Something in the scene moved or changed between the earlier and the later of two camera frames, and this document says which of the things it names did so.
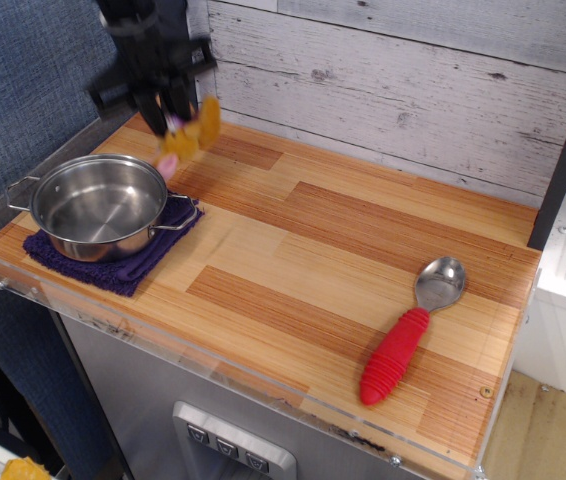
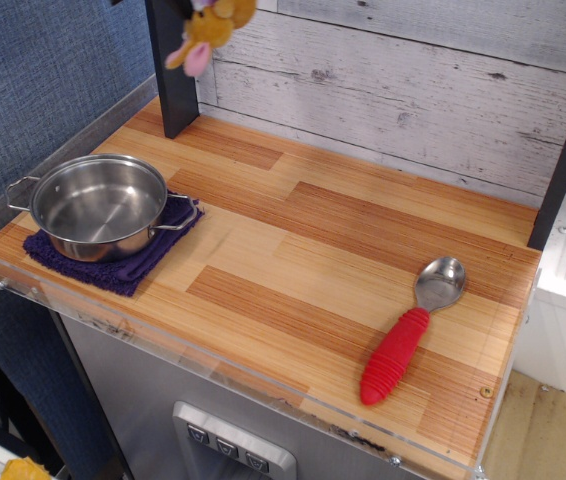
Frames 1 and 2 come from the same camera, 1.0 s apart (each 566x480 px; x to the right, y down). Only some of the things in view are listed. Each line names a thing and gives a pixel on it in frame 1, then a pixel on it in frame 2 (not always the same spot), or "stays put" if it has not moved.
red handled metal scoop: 439,282 stays put
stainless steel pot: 99,208 stays put
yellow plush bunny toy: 189,139 → 208,26
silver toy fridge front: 139,385 stays put
